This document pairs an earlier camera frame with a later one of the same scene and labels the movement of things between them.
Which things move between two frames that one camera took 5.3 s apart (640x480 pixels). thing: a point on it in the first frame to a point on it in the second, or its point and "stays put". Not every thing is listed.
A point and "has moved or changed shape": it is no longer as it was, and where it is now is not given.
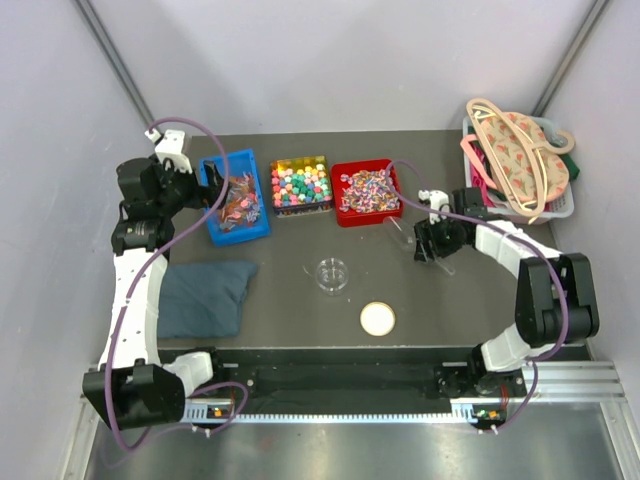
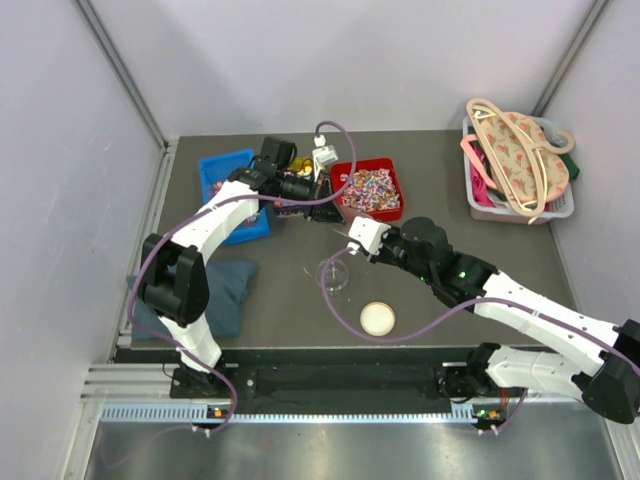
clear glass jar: [332, 276] stays put
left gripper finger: [209, 196] to [326, 211]
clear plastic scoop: [406, 236] has moved or changed shape
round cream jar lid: [377, 318] stays put
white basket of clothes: [511, 158] stays put
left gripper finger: [213, 175] to [324, 185]
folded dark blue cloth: [203, 300] stays put
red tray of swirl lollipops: [367, 192] stays put
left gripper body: [179, 190] to [297, 188]
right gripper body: [445, 237] to [392, 250]
